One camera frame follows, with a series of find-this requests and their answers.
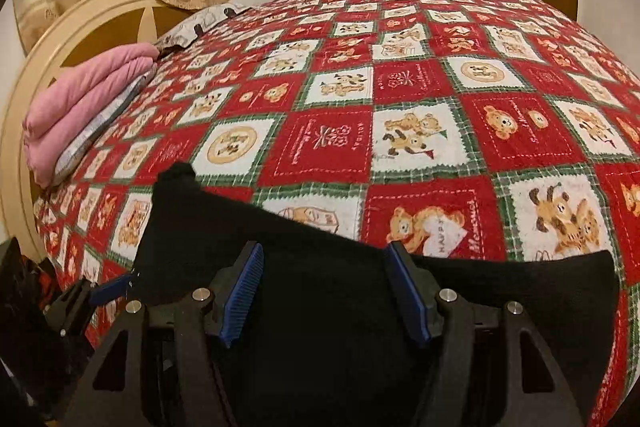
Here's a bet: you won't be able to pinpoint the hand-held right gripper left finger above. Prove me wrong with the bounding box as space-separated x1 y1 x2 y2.
62 241 265 427

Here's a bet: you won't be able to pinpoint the black pants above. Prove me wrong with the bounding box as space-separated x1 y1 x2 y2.
132 162 621 427

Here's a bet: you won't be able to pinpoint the red printed blanket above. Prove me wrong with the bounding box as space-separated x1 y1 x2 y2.
32 0 640 427

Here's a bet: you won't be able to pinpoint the pink folded quilt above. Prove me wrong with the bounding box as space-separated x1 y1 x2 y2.
22 42 160 188

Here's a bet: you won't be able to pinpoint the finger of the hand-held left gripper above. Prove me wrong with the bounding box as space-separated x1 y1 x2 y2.
45 273 137 343

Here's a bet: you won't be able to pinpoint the grey patterned pillow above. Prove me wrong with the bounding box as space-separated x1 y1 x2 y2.
155 2 253 58

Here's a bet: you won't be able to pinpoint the cream and wood headboard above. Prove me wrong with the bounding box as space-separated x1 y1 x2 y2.
0 0 196 263

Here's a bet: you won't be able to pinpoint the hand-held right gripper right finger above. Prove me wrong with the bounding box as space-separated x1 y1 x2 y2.
384 241 586 427

